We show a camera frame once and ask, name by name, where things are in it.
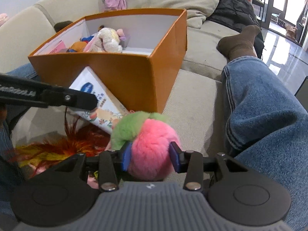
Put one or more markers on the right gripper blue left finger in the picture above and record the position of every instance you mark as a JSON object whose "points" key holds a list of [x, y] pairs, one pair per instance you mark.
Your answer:
{"points": [[125, 155]]}

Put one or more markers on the pink card wallet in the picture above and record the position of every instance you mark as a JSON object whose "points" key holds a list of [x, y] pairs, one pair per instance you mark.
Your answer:
{"points": [[58, 47]]}

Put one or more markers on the right leg blue jeans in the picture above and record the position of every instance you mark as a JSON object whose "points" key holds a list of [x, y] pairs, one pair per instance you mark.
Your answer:
{"points": [[265, 126]]}

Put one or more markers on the pink pompom wooden stick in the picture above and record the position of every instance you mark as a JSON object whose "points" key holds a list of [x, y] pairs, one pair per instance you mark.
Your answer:
{"points": [[3, 18]]}

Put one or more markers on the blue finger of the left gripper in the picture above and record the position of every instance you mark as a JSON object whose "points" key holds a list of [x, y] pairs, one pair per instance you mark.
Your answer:
{"points": [[59, 96]]}

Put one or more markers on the left leg blue jeans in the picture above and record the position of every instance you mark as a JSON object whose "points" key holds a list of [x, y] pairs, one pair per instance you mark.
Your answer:
{"points": [[27, 71]]}

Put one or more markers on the brown bear plush blue outfit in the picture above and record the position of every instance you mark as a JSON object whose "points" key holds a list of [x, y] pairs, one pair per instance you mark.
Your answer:
{"points": [[81, 44]]}

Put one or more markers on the pink green fluffy pompom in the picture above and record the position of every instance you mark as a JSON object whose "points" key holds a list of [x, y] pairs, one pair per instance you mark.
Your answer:
{"points": [[150, 136]]}

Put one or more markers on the beige fabric sofa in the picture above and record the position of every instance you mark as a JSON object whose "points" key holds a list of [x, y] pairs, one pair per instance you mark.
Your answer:
{"points": [[194, 107]]}

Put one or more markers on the leg blue jeans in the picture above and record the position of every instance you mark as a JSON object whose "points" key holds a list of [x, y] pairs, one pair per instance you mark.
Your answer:
{"points": [[27, 71], [265, 126]]}

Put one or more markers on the black puffer jacket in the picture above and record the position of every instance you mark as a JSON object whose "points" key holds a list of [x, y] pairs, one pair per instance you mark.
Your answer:
{"points": [[234, 14]]}

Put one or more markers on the orange cardboard storage box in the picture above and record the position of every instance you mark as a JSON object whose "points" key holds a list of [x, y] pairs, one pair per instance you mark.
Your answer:
{"points": [[142, 76]]}

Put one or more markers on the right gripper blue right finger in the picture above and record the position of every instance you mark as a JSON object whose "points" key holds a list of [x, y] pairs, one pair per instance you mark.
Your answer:
{"points": [[177, 157]]}

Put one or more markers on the red orange feather toy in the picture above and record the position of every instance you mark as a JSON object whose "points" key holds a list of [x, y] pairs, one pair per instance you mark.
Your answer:
{"points": [[88, 139]]}

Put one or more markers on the white pink bunny plush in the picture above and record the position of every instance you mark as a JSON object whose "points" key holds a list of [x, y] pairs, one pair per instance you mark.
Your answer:
{"points": [[107, 40]]}

